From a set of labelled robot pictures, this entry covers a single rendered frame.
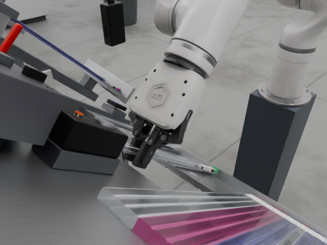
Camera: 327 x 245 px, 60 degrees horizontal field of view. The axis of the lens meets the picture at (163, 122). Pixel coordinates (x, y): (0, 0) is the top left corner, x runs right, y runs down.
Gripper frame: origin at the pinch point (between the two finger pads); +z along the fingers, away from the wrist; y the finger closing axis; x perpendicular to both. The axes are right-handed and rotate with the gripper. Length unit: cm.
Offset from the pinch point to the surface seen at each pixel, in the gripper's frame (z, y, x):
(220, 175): -1.8, 1.1, 30.7
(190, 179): 0.7, 4.2, 12.0
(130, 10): -127, -295, 201
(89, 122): -2.5, 8.2, -18.9
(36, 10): -68, -403, 140
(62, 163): 1.6, 9.1, -20.0
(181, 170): 0.3, 1.5, 12.1
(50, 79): -2, -60, 15
